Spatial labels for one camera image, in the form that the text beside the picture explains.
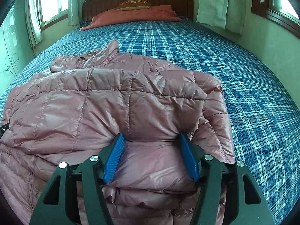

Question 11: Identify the pink quilted down jacket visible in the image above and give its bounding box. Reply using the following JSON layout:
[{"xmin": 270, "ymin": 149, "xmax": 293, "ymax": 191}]
[{"xmin": 1, "ymin": 40, "xmax": 235, "ymax": 224}]

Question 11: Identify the blue plaid bed sheet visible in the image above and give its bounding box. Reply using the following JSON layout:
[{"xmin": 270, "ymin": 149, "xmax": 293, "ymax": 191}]
[{"xmin": 9, "ymin": 18, "xmax": 299, "ymax": 224}]

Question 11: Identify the green curtain beside headboard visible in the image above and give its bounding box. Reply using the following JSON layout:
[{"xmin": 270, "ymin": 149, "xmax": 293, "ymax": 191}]
[{"xmin": 68, "ymin": 0, "xmax": 79, "ymax": 26}]

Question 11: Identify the green curtain right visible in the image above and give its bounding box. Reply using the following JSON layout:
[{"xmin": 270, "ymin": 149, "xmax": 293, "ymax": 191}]
[{"xmin": 196, "ymin": 0, "xmax": 247, "ymax": 36}]

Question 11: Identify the orange red pillow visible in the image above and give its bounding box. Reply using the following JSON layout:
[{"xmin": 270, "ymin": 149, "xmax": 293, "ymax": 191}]
[{"xmin": 79, "ymin": 5, "xmax": 182, "ymax": 31}]

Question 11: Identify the dark wooden headboard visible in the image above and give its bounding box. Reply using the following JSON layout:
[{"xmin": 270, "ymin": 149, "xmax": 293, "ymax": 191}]
[{"xmin": 82, "ymin": 0, "xmax": 194, "ymax": 21}]

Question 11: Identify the right window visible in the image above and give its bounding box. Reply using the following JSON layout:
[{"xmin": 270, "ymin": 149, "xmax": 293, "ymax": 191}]
[{"xmin": 251, "ymin": 0, "xmax": 299, "ymax": 38}]

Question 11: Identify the window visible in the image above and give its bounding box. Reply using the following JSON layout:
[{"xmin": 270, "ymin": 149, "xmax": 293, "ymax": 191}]
[
  {"xmin": 37, "ymin": 0, "xmax": 69, "ymax": 31},
  {"xmin": 251, "ymin": 0, "xmax": 299, "ymax": 38}
]

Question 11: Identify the small brown embroidered cushion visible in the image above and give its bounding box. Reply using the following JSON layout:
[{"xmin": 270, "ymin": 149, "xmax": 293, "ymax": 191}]
[{"xmin": 115, "ymin": 0, "xmax": 152, "ymax": 11}]

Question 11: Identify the left window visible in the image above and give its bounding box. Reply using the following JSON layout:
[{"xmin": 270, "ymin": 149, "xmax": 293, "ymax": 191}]
[{"xmin": 37, "ymin": 0, "xmax": 69, "ymax": 31}]

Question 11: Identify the green curtain far left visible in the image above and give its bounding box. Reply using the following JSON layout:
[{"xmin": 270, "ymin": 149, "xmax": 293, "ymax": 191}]
[{"xmin": 25, "ymin": 0, "xmax": 43, "ymax": 48}]

